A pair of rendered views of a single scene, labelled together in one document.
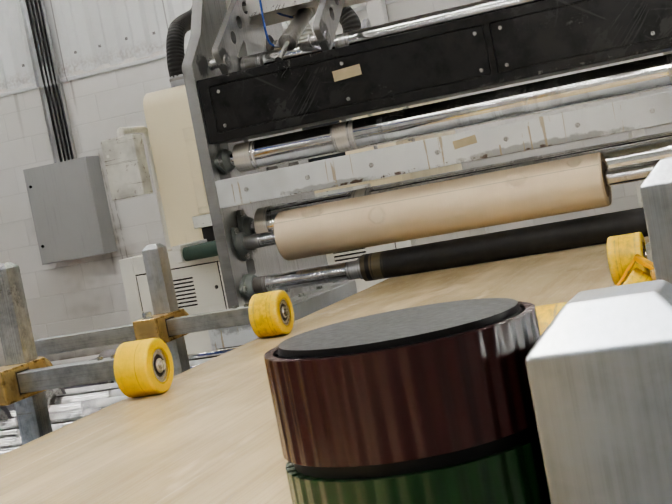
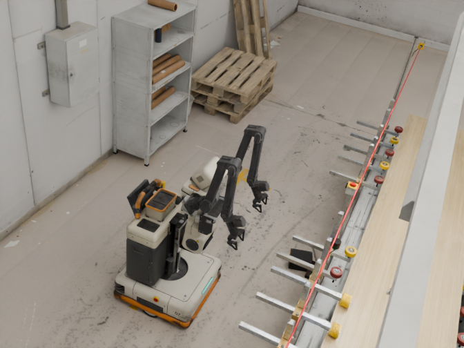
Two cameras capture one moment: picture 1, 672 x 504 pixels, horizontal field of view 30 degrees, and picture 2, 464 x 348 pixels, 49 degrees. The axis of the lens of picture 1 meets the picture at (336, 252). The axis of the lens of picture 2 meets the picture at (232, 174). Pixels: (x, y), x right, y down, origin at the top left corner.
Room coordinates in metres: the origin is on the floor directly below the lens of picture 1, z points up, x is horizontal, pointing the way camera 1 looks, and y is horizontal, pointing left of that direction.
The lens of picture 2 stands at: (2.76, -0.77, 3.31)
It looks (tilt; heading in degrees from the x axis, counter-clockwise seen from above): 36 degrees down; 179
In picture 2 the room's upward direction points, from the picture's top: 9 degrees clockwise
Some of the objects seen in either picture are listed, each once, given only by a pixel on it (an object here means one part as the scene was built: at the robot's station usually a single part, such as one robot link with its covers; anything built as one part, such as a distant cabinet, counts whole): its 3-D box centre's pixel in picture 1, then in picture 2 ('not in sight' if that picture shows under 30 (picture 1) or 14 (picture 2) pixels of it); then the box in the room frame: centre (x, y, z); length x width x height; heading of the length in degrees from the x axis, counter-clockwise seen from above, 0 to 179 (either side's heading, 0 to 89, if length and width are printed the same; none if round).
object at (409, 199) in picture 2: not in sight; (453, 80); (0.36, 0.26, 2.34); 2.40 x 0.12 x 0.08; 160
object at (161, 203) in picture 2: not in sight; (161, 205); (-0.11, -1.22, 0.87); 0.23 x 0.15 x 0.11; 161
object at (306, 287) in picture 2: not in sight; (300, 310); (0.73, -0.23, 0.93); 0.04 x 0.04 x 0.48; 70
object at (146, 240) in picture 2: not in sight; (161, 234); (-0.10, -1.20, 0.59); 0.55 x 0.34 x 0.83; 161
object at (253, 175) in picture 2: not in sight; (255, 157); (-0.12, -0.60, 1.40); 0.11 x 0.06 x 0.43; 162
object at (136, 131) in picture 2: not in sight; (154, 81); (-2.23, -1.70, 0.78); 0.90 x 0.45 x 1.55; 160
